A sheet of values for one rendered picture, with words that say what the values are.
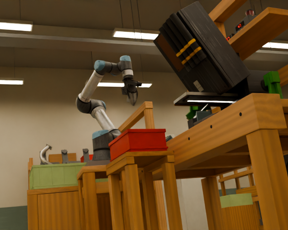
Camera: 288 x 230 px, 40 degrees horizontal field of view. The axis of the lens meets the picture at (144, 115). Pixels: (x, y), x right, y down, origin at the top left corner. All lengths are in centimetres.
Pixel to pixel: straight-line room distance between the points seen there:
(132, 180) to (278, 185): 69
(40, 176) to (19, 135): 667
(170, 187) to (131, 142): 29
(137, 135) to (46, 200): 113
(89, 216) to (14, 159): 705
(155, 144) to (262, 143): 63
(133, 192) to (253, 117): 67
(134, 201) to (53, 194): 111
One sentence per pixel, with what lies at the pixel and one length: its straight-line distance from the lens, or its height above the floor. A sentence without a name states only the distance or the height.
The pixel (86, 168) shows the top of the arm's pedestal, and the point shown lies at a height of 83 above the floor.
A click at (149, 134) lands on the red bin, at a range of 199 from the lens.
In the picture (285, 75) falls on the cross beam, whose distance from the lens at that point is 249.
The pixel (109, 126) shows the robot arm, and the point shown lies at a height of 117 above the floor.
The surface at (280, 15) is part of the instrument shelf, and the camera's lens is 241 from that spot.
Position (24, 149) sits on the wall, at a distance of 947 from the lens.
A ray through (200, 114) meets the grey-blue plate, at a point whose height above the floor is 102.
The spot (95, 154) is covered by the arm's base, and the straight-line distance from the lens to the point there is 263.
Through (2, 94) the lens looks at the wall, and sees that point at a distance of 984.
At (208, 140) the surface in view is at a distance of 186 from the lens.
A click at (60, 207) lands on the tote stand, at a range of 288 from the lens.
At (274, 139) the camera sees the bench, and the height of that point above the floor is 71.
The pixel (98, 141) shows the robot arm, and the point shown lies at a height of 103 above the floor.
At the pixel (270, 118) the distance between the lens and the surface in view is 162.
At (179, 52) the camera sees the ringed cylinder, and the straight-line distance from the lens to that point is 227.
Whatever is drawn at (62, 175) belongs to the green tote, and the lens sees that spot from 292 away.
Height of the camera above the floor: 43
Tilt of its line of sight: 16 degrees up
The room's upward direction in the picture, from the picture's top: 7 degrees counter-clockwise
